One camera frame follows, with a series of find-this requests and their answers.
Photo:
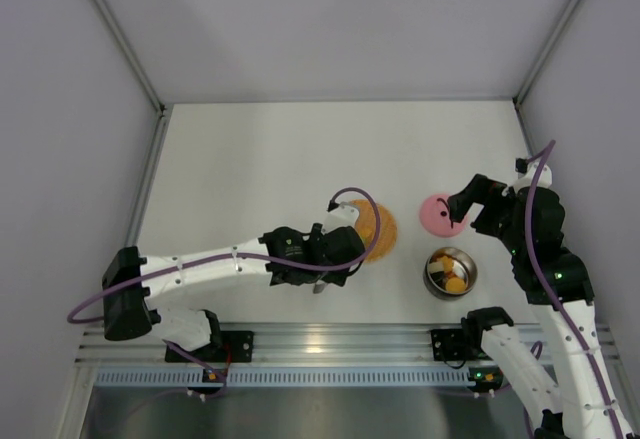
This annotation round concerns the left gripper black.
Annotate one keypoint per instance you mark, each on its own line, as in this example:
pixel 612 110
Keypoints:
pixel 347 247

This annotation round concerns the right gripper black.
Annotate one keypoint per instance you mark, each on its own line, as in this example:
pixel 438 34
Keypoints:
pixel 480 194

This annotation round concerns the steel lunch box bowl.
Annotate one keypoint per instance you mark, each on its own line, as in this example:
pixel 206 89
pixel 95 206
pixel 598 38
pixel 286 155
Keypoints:
pixel 464 267

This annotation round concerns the pink round lid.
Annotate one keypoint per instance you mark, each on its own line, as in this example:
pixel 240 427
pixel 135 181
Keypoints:
pixel 434 217

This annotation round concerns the flower shaped yellow cookie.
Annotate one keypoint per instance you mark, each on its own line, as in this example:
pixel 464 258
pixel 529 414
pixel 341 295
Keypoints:
pixel 446 262

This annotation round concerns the white cube food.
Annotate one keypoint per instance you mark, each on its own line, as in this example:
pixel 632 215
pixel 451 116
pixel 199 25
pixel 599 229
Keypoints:
pixel 434 266

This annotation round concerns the yellow round cracker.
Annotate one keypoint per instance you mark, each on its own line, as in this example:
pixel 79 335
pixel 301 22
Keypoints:
pixel 455 285

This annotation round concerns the black sandwich cookie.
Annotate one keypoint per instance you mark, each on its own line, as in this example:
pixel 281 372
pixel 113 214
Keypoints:
pixel 437 276

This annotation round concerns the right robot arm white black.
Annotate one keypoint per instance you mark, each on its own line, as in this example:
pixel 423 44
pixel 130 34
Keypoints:
pixel 577 399

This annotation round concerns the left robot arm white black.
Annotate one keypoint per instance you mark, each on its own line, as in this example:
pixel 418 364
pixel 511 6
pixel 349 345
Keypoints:
pixel 156 295

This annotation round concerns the woven bamboo tray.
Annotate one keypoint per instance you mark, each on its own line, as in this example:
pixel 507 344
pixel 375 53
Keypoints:
pixel 388 229

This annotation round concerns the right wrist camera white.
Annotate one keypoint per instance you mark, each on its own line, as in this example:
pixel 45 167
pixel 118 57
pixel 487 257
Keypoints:
pixel 527 170

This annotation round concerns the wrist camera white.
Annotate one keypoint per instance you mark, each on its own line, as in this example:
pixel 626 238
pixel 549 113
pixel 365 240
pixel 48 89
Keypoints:
pixel 527 170
pixel 339 215

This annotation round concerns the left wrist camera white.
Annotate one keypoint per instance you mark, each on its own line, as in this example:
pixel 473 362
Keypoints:
pixel 339 215

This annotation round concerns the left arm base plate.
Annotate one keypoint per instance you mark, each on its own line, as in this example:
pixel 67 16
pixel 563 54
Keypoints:
pixel 226 346

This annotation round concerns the right frame post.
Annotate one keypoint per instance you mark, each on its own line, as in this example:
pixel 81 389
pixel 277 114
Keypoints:
pixel 558 29

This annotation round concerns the frame post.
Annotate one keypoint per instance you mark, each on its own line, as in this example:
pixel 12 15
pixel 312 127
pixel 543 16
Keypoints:
pixel 112 24
pixel 558 29

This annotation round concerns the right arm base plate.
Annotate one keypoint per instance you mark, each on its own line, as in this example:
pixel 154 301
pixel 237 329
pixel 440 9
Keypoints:
pixel 451 345

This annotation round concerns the slotted cable duct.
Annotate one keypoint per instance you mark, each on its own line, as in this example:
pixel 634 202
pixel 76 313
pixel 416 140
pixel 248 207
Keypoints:
pixel 265 377

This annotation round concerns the left frame post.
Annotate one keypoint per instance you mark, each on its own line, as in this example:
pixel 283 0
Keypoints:
pixel 112 24

